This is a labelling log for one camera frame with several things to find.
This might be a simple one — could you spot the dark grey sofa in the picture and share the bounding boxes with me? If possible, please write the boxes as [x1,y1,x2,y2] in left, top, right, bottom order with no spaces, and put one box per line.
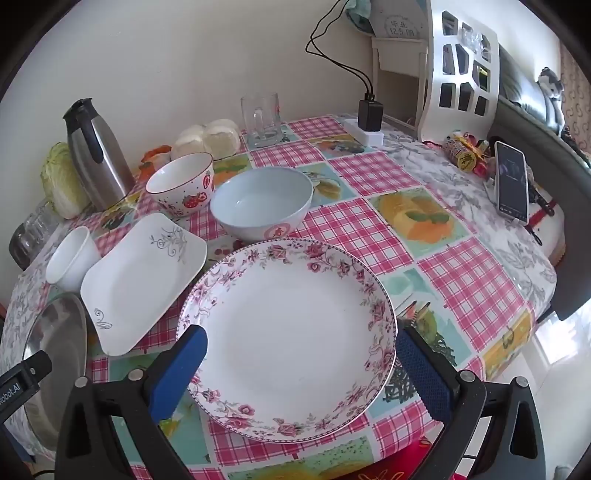
[489,44,591,320]

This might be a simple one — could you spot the pink floral round plate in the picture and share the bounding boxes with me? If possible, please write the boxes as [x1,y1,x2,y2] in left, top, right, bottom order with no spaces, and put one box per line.
[178,239,398,443]

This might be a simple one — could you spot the smartphone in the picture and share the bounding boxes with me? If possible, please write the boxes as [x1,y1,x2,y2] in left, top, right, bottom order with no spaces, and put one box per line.
[494,141,529,227]

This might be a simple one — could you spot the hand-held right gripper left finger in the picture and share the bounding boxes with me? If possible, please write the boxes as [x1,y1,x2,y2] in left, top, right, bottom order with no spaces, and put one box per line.
[55,324,208,480]

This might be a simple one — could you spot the white rectangular plate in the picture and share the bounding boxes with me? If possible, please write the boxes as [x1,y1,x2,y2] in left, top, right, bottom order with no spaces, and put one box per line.
[80,212,208,357]

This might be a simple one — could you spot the patterned beige curtain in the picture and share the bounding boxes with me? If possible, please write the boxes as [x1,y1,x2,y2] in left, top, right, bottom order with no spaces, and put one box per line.
[558,41,591,155]

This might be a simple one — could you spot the pale blue large bowl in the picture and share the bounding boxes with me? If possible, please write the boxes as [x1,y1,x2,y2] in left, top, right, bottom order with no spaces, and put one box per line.
[210,167,315,244]

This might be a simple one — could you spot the black charger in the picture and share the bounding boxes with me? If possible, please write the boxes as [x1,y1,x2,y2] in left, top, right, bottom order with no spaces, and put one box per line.
[358,92,384,132]

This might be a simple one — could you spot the white square bowl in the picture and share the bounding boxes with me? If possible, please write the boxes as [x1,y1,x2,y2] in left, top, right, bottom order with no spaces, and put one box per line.
[45,226,101,294]

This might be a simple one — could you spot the colourful candy packet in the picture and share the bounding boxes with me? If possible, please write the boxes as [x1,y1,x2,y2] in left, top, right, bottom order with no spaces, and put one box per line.
[471,137,498,178]

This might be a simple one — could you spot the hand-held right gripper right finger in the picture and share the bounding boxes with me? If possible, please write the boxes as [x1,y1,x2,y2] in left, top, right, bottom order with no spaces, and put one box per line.
[396,325,548,480]

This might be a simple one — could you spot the napa cabbage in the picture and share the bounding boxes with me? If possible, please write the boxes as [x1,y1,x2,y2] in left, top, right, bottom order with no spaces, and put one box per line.
[41,141,90,220]

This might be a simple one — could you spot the pink checked tablecloth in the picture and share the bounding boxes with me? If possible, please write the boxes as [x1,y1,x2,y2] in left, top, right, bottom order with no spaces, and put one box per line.
[88,114,536,480]

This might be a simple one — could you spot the clear drinking glass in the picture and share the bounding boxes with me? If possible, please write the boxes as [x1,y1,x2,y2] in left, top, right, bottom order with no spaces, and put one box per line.
[25,199,62,237]

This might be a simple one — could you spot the stainless steel basin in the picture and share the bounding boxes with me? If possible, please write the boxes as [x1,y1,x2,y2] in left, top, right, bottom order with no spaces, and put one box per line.
[21,293,89,453]

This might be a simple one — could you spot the teal cloth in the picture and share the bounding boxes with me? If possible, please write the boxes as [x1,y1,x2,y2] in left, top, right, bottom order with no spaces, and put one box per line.
[346,0,375,34]

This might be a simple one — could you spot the black charger cable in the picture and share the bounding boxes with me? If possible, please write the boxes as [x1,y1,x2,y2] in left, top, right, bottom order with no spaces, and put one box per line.
[306,0,370,100]
[310,0,376,100]

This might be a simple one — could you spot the clear glass mug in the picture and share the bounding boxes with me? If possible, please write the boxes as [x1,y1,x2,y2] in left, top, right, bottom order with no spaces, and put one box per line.
[241,92,283,149]

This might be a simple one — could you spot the stainless steel thermos jug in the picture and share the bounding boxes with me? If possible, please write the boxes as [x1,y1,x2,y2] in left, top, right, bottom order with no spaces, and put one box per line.
[62,98,136,212]

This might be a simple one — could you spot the white cutout chair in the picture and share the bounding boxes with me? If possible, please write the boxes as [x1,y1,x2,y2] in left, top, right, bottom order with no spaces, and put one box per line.
[416,0,502,144]

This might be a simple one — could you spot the white labelled box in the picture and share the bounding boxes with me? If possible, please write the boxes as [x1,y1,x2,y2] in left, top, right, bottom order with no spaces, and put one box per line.
[369,0,428,40]

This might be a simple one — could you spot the white shelf rack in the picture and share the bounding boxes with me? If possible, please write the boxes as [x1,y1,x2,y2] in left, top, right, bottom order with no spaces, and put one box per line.
[372,36,428,134]

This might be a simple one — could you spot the strawberry print red-rimmed bowl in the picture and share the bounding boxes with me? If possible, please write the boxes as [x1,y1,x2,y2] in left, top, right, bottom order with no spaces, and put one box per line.
[146,152,216,217]

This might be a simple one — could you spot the husky plush toy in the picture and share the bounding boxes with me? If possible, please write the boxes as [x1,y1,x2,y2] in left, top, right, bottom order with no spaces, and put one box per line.
[537,67,566,134]

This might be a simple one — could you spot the bag of steamed buns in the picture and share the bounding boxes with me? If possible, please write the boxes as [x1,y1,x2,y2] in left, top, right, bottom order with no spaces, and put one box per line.
[171,119,241,162]

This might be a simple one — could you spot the colourful candy roll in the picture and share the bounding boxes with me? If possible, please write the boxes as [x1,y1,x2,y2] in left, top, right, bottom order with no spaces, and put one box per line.
[442,133,478,174]

